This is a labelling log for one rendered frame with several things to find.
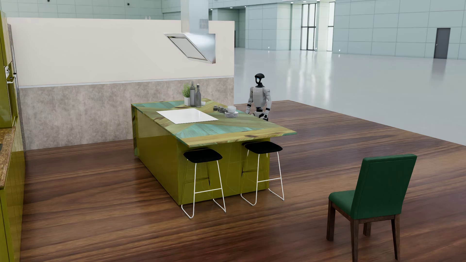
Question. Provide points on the black stool white legs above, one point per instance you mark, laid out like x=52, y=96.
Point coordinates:
x=202, y=155
x=262, y=147

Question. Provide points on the dark grey door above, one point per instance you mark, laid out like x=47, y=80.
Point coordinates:
x=442, y=43

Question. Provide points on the tall glass door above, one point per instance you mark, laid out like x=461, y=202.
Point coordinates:
x=308, y=27

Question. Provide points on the green upholstered wooden chair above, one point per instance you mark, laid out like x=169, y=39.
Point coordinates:
x=382, y=185

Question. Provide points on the tall green wall cabinet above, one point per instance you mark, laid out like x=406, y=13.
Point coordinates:
x=5, y=91

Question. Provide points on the steel range hood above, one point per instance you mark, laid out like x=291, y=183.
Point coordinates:
x=196, y=40

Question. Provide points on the grey glass bottle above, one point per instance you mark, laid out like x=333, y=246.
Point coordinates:
x=192, y=95
x=198, y=97

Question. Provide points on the green base cabinet brown counter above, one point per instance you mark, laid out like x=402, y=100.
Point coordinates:
x=11, y=203

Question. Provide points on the small potted green plant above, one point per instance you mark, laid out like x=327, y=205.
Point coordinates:
x=186, y=92

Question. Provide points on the white bowl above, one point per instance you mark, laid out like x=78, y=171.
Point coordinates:
x=231, y=109

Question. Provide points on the white humanoid robot body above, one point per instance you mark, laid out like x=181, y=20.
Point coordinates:
x=259, y=97

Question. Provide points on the green kitchen island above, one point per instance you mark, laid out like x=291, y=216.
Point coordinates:
x=160, y=156

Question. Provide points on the white flat cooktop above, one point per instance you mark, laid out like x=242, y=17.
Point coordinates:
x=186, y=115

